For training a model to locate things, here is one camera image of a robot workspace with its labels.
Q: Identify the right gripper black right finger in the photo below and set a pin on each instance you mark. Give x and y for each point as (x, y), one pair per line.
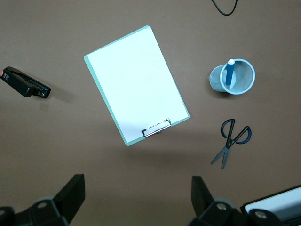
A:
(204, 202)

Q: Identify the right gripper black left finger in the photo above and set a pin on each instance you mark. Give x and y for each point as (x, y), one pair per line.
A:
(63, 200)

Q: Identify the blue marker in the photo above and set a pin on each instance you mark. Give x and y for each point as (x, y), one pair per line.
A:
(229, 74)

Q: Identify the black stacked paper tray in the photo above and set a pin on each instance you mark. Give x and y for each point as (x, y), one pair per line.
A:
(243, 208)

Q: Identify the black stapler with red end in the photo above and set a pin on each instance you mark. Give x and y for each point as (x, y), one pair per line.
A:
(21, 84)

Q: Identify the light blue mesh pen cup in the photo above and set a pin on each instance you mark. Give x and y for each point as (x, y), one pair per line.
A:
(215, 78)

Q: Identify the teal clipboard with metal clip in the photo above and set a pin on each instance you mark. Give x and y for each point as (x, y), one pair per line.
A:
(89, 64)

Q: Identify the white paper sheet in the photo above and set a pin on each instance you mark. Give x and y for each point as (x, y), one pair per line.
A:
(131, 77)

